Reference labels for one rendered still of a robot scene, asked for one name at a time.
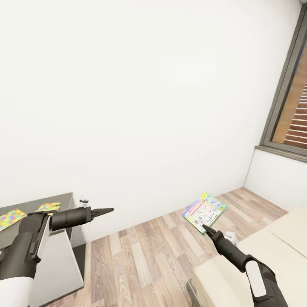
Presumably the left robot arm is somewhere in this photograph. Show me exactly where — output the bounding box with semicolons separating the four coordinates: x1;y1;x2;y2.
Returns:
0;194;114;307

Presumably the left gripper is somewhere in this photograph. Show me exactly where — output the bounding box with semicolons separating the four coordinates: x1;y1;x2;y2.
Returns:
66;206;114;228

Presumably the board game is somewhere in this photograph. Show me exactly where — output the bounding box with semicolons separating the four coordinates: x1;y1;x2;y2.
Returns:
182;193;227;236

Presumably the jigsaw puzzle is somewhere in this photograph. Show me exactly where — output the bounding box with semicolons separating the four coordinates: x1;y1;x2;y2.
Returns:
38;203;59;211
0;202;61;231

